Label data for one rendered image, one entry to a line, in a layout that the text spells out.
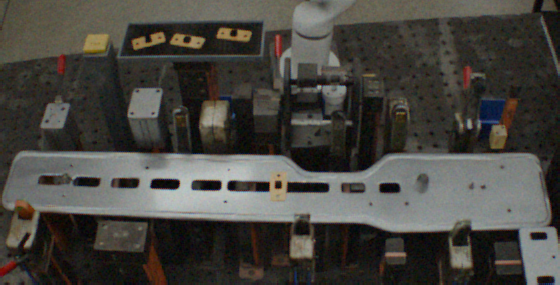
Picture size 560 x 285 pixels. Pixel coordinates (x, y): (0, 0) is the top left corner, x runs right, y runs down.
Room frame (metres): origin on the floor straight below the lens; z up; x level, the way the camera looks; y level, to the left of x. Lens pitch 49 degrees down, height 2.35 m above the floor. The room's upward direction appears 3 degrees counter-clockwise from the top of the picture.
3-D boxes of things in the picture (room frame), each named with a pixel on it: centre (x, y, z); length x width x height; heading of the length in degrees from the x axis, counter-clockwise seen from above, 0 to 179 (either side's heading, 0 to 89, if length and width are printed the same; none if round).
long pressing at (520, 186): (0.96, 0.03, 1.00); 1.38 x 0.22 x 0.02; 85
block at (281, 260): (0.98, 0.01, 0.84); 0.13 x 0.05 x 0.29; 175
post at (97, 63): (1.34, 0.47, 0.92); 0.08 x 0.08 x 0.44; 85
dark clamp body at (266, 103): (1.17, 0.03, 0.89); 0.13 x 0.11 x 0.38; 175
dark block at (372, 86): (1.16, -0.23, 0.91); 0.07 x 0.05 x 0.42; 175
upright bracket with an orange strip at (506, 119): (1.08, -0.57, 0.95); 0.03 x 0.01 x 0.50; 85
